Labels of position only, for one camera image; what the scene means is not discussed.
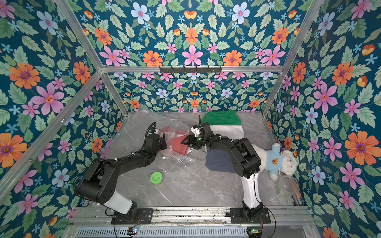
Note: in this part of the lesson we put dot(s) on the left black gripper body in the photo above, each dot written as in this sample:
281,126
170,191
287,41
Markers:
161,146

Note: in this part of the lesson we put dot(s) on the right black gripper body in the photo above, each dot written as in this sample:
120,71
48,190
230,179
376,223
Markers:
190,140

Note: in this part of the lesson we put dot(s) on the clear plastic mesh cup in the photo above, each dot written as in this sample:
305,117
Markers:
286,186

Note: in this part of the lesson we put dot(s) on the bag of clothes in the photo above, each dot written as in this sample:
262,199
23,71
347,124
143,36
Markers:
194,156

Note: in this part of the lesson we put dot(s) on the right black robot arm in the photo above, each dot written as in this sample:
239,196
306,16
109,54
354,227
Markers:
244,158

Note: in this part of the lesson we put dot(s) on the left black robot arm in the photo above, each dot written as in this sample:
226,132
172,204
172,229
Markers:
99,183

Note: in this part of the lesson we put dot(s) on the white garment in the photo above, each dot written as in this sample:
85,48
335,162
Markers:
232,132

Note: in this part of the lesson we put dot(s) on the green round lid container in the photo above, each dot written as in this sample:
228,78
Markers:
156,178

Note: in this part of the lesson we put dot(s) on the green tank top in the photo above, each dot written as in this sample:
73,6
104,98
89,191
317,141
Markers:
222,118

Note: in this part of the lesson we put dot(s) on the white teddy bear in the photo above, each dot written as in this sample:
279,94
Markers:
276,161

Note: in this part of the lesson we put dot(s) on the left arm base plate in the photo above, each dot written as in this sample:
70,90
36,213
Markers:
134,215

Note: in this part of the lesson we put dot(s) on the navy blue garment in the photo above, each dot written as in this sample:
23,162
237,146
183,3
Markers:
219,161

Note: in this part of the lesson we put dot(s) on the red garment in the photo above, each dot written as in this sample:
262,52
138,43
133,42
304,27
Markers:
174,138

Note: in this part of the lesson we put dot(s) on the black hook rail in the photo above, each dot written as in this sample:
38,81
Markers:
190,69

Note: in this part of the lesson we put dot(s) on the aluminium front rail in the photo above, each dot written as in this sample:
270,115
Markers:
189,216

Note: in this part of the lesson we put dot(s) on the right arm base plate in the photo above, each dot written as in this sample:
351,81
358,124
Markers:
242,215

